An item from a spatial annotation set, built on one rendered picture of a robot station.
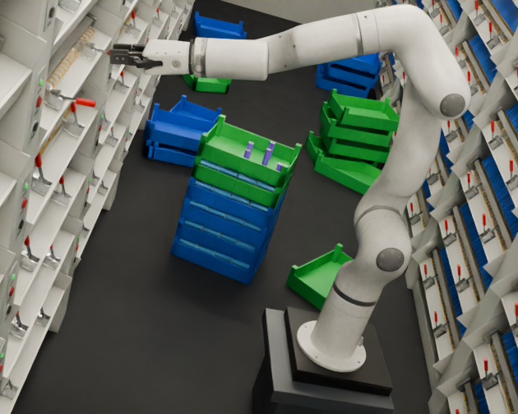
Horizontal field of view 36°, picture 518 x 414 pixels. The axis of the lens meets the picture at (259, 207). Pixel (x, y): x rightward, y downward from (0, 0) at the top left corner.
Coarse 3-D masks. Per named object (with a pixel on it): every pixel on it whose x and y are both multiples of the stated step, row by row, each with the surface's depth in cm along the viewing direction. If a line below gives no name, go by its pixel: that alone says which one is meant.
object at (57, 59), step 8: (88, 16) 181; (80, 24) 176; (88, 24) 178; (72, 32) 171; (80, 32) 173; (72, 40) 168; (88, 40) 175; (64, 48) 163; (72, 48) 168; (56, 56) 158; (64, 56) 161; (56, 64) 156; (48, 72) 152; (64, 72) 158; (48, 80) 152; (56, 80) 154
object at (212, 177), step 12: (192, 168) 262; (204, 168) 261; (204, 180) 263; (216, 180) 262; (228, 180) 261; (240, 180) 260; (288, 180) 269; (240, 192) 261; (252, 192) 260; (264, 192) 259; (276, 192) 258; (264, 204) 261; (276, 204) 261
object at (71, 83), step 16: (96, 16) 183; (112, 16) 183; (96, 32) 183; (112, 32) 185; (64, 64) 163; (80, 64) 167; (96, 64) 180; (64, 80) 158; (80, 80) 162; (48, 112) 146; (64, 112) 154; (48, 128) 142
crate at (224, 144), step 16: (224, 128) 275; (240, 128) 274; (208, 144) 257; (224, 144) 272; (240, 144) 275; (256, 144) 274; (208, 160) 260; (224, 160) 258; (240, 160) 256; (256, 160) 268; (272, 160) 271; (288, 160) 274; (256, 176) 257; (272, 176) 256; (288, 176) 263
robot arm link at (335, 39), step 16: (352, 16) 166; (288, 32) 171; (304, 32) 166; (320, 32) 165; (336, 32) 165; (352, 32) 164; (272, 48) 176; (288, 48) 170; (304, 48) 165; (320, 48) 165; (336, 48) 165; (352, 48) 166; (272, 64) 177; (288, 64) 174; (304, 64) 169
